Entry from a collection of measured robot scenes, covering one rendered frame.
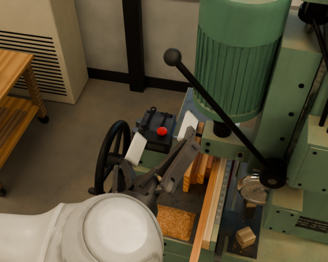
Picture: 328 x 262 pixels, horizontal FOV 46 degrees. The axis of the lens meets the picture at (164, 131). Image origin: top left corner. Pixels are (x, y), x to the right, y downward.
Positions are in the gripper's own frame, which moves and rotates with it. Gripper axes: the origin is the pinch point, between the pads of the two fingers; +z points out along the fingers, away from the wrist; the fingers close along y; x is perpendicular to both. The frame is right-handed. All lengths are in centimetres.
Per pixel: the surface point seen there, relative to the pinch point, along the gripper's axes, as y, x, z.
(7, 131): -157, -8, 69
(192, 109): -29, -29, 47
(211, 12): 14.2, 9.2, 16.9
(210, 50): 9.1, 2.5, 16.5
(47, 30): -123, 13, 116
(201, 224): -17.3, -33.9, 2.2
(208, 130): -11.2, -21.8, 23.6
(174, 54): 7.2, 8.8, 9.2
